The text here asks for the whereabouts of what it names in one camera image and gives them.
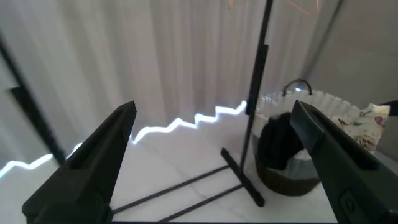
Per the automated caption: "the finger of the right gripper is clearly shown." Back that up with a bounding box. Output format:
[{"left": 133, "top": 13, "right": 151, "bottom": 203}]
[{"left": 381, "top": 99, "right": 398, "bottom": 116}]

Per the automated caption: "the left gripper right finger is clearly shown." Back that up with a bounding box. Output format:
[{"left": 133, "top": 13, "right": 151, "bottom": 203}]
[{"left": 289, "top": 99, "right": 398, "bottom": 222}]

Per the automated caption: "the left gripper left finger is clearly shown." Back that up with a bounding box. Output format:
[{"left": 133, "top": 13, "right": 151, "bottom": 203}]
[{"left": 21, "top": 100, "right": 137, "bottom": 222}]

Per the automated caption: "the cream printed garment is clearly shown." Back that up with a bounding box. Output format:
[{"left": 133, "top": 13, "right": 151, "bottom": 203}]
[{"left": 329, "top": 103, "right": 391, "bottom": 153}]

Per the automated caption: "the white laundry basket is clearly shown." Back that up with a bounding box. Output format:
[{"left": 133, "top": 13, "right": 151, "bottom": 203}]
[{"left": 251, "top": 78, "right": 361, "bottom": 197}]

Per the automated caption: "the black clothes rack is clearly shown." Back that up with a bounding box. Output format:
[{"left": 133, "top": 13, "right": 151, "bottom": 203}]
[{"left": 0, "top": 0, "right": 274, "bottom": 222}]

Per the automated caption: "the black garment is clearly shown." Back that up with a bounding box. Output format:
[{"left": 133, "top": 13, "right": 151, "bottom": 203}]
[{"left": 257, "top": 111, "right": 307, "bottom": 171}]

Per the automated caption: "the white curtain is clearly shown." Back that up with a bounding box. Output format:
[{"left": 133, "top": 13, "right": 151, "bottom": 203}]
[{"left": 0, "top": 0, "right": 346, "bottom": 170}]

